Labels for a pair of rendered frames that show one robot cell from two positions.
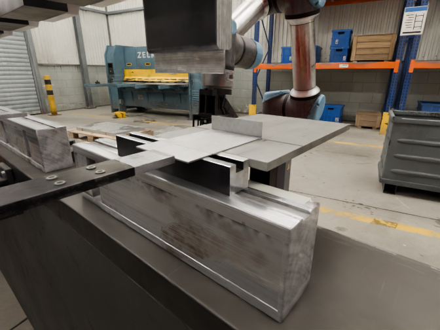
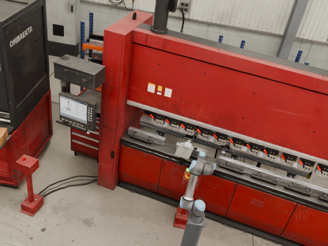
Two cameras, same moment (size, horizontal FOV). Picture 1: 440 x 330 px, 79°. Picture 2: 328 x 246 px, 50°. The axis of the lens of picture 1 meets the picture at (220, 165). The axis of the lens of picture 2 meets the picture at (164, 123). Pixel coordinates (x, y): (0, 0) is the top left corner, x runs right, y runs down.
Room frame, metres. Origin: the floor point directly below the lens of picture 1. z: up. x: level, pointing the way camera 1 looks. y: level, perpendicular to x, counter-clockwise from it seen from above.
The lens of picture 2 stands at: (3.28, -1.85, 3.66)
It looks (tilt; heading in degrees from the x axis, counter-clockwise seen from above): 34 degrees down; 153
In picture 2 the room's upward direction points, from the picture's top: 9 degrees clockwise
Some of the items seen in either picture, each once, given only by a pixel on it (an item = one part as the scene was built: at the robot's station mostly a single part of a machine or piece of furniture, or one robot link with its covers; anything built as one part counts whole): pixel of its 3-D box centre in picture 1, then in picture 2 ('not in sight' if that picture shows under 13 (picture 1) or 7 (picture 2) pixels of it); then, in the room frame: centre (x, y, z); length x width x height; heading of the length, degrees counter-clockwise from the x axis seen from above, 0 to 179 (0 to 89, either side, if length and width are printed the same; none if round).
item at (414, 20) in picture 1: (414, 20); not in sight; (4.84, -3.13, 1.86); 0.32 x 0.01 x 0.42; 62
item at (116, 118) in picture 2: not in sight; (123, 106); (-0.48, -0.59, 1.15); 0.85 x 0.25 x 2.30; 140
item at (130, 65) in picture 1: (163, 80); not in sight; (7.35, 1.48, 0.87); 3.02 x 1.35 x 1.75; 62
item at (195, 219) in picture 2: not in sight; (197, 215); (1.22, -0.25, 0.82); 0.15 x 0.15 x 0.10
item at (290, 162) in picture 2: not in sight; (288, 157); (1.05, 0.93, 1.26); 0.15 x 0.09 x 0.17; 50
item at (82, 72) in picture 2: not in sight; (79, 97); (-0.16, -1.23, 1.53); 0.51 x 0.25 x 0.85; 48
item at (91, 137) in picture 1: (110, 133); not in sight; (4.52, 1.87, 0.07); 1.20 x 0.80 x 0.14; 59
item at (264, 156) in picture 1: (260, 131); (184, 151); (0.40, -0.06, 1.00); 0.26 x 0.18 x 0.01; 140
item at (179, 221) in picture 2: not in sight; (182, 217); (0.66, -0.04, 0.06); 0.25 x 0.20 x 0.12; 149
